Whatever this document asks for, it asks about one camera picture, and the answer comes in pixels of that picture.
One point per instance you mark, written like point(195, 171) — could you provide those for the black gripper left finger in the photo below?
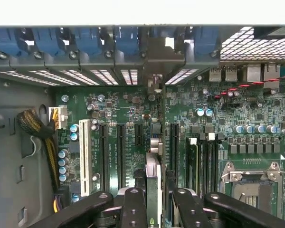
point(133, 209)

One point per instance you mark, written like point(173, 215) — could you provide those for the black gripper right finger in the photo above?
point(190, 211)

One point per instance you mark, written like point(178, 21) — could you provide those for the black RAM slot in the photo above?
point(213, 166)
point(204, 166)

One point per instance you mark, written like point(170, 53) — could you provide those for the long black expansion slot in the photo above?
point(121, 154)
point(174, 147)
point(104, 154)

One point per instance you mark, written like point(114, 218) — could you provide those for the metal socket cover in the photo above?
point(237, 175)

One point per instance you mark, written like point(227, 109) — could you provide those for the CPU socket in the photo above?
point(249, 197)

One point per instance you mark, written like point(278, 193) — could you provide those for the white PCI slot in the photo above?
point(84, 156)

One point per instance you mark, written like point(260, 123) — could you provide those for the short black expansion slot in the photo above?
point(138, 134)

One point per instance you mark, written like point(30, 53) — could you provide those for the green motherboard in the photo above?
point(228, 118)

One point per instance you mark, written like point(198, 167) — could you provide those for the white power connector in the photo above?
point(59, 117)

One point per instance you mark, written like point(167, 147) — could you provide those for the open black PC case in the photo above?
point(14, 142)

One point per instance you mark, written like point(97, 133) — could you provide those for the silver rear port block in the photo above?
point(215, 73)
point(253, 72)
point(230, 73)
point(272, 76)

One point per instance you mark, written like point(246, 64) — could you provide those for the blue slot clip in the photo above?
point(47, 41)
point(205, 40)
point(127, 40)
point(88, 41)
point(4, 40)

